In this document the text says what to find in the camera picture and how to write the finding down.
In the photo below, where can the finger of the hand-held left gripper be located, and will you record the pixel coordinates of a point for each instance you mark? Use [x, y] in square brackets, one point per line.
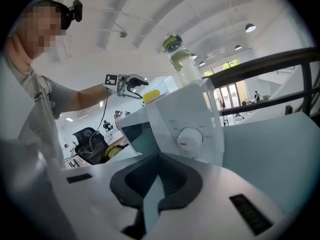
[135, 80]
[131, 94]

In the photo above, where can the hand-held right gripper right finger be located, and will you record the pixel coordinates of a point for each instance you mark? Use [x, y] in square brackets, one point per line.
[225, 189]

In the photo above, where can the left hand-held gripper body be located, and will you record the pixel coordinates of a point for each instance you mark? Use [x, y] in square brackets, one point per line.
[111, 80]

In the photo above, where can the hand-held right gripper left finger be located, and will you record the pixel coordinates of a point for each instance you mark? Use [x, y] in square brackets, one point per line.
[87, 196]

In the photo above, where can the yellow corn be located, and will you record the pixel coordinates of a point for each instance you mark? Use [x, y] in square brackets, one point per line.
[151, 95]

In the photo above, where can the person's left forearm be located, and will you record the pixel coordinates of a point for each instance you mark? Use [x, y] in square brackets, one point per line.
[85, 99]

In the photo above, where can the white microwave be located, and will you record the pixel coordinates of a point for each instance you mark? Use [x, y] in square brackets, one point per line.
[170, 114]

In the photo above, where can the round ceiling fixture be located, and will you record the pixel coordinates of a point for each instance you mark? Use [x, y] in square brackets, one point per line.
[123, 34]

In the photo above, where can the green backpack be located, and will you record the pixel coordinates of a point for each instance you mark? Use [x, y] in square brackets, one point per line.
[112, 152]

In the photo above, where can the clear bottle with green cap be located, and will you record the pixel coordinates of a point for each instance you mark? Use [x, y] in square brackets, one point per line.
[185, 69]

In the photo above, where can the black office chair with headrest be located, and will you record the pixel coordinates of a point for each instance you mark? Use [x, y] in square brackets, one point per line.
[85, 136]

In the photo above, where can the black pendant lamp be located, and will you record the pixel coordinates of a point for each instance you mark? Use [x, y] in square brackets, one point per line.
[193, 56]
[238, 47]
[202, 63]
[250, 27]

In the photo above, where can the person in grey shirt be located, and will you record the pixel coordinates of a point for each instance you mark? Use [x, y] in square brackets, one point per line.
[37, 114]

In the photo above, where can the person's head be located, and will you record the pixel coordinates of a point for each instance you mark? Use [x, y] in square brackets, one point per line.
[37, 29]

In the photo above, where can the glass entrance door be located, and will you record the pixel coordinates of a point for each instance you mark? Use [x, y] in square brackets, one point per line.
[231, 96]

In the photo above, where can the black head-worn camera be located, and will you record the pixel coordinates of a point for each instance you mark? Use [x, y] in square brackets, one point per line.
[78, 10]

